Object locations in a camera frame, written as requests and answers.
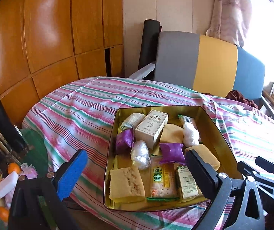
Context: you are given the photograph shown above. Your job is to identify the yellow sponge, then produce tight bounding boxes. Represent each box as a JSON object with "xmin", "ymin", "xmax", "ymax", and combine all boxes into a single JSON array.
[
  {"xmin": 184, "ymin": 144, "xmax": 220, "ymax": 171},
  {"xmin": 159, "ymin": 124, "xmax": 184, "ymax": 143}
]

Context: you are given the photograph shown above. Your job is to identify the gold tin box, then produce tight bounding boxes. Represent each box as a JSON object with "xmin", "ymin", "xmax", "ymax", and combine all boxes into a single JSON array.
[{"xmin": 103, "ymin": 106, "xmax": 242, "ymax": 212}]

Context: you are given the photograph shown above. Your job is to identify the small green white box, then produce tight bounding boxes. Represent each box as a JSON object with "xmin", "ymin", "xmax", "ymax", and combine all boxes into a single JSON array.
[{"xmin": 176, "ymin": 165, "xmax": 202, "ymax": 202}]

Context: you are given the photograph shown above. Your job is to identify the white oval case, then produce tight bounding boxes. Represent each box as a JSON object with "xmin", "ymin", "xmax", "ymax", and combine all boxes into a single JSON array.
[{"xmin": 0, "ymin": 171, "xmax": 18, "ymax": 199}]

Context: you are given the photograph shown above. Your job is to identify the large white medicine box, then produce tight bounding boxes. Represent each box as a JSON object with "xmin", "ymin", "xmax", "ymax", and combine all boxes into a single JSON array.
[{"xmin": 135, "ymin": 110, "xmax": 169, "ymax": 149}]

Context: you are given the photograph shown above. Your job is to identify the purple snack packet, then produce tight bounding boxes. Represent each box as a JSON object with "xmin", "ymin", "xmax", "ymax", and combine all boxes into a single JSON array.
[
  {"xmin": 159, "ymin": 143, "xmax": 186, "ymax": 165},
  {"xmin": 116, "ymin": 128, "xmax": 134, "ymax": 155}
]

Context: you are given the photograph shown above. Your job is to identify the grey yellow blue chair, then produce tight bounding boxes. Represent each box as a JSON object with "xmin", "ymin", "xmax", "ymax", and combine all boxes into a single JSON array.
[{"xmin": 130, "ymin": 31, "xmax": 274, "ymax": 120}]

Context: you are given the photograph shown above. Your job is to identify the black rolled mat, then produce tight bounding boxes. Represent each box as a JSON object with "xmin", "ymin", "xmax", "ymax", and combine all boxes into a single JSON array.
[{"xmin": 138, "ymin": 19, "xmax": 161, "ymax": 70}]

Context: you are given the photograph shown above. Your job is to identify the wooden wardrobe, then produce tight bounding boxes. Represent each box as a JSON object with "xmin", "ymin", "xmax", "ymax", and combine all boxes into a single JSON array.
[{"xmin": 0, "ymin": 0, "xmax": 125, "ymax": 126}]

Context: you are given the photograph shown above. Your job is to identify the orange fruit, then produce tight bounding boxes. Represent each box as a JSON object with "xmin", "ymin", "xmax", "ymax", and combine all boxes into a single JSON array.
[{"xmin": 8, "ymin": 163, "xmax": 21, "ymax": 174}]

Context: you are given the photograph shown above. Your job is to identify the yellow sponge block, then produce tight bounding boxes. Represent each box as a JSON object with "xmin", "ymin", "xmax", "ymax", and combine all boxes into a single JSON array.
[{"xmin": 109, "ymin": 166, "xmax": 145, "ymax": 204}]

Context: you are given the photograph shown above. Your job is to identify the white plastic ball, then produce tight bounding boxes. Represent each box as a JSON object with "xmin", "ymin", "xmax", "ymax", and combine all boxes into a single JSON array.
[
  {"xmin": 183, "ymin": 122, "xmax": 200, "ymax": 147},
  {"xmin": 130, "ymin": 140, "xmax": 151, "ymax": 170}
]

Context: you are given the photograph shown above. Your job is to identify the striped bed sheet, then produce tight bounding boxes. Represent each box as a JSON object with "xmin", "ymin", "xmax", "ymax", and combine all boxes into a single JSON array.
[{"xmin": 22, "ymin": 77, "xmax": 274, "ymax": 229}]

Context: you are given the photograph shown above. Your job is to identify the yellow green biscuit packet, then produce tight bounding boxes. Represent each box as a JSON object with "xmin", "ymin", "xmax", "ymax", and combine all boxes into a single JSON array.
[{"xmin": 147, "ymin": 162, "xmax": 178, "ymax": 201}]

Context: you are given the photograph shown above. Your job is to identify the cracker packet green ends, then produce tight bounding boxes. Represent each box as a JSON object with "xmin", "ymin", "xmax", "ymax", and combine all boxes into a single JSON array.
[{"xmin": 178, "ymin": 114, "xmax": 198, "ymax": 130}]

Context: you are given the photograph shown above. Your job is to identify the dark red cloth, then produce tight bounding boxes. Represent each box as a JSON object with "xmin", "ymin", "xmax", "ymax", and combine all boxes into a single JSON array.
[{"xmin": 225, "ymin": 90, "xmax": 259, "ymax": 109}]

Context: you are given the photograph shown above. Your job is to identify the black bottle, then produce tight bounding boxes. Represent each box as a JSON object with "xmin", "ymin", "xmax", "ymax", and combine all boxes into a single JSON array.
[{"xmin": 0, "ymin": 100, "xmax": 27, "ymax": 154}]

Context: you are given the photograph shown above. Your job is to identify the beige bandage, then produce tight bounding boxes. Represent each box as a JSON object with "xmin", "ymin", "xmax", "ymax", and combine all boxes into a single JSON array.
[{"xmin": 120, "ymin": 113, "xmax": 146, "ymax": 131}]

